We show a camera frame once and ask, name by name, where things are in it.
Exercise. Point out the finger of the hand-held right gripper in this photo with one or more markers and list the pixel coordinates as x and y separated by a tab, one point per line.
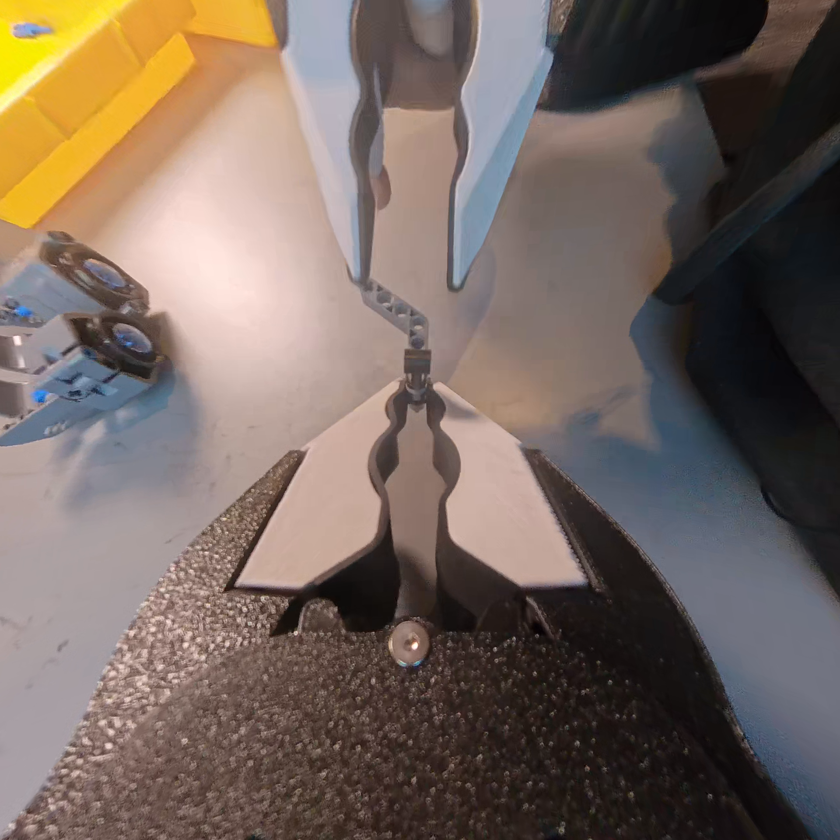
321	98
505	98

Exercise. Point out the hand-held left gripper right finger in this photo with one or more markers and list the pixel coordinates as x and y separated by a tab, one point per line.
508	518

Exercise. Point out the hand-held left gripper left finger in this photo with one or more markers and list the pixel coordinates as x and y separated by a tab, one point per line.
321	518

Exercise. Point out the black pin connector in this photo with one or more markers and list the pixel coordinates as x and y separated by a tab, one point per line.
417	367

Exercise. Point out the grey bent building beam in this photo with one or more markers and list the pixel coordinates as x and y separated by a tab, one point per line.
394	307

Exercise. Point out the person's right forearm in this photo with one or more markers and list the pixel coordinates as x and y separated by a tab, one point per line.
656	46

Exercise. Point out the grey desk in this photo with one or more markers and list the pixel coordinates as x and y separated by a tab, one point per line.
229	197

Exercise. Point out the yellow bin with dividers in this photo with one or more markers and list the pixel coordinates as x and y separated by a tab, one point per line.
65	118

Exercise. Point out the blue connector pin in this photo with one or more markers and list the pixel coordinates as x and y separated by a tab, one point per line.
29	29

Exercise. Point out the grey toy robot head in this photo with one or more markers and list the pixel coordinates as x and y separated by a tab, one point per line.
79	295

